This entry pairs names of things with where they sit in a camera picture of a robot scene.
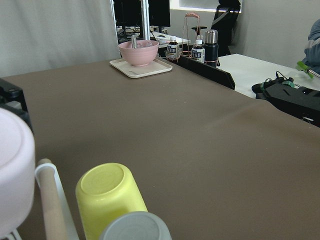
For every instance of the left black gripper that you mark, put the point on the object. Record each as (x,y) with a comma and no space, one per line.
(12,99)

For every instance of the pink cup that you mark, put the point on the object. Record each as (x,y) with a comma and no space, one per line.
(17,171)

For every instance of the yellow cup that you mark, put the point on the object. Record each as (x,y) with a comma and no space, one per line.
(105,193)

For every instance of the grey cup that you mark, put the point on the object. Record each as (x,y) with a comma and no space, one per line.
(138,225)

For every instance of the pink bowl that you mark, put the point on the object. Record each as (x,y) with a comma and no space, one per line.
(144,54)

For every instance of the beige tray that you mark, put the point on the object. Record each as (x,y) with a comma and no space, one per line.
(134,72)

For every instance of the tea bottle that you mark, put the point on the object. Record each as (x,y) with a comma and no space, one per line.
(173,50)
(198,51)

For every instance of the black steel thermos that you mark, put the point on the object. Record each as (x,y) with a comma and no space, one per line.
(211,47)

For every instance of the white wire cup rack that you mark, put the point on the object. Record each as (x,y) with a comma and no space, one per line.
(58,221)

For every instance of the aluminium frame post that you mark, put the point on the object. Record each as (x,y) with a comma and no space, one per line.
(145,23)

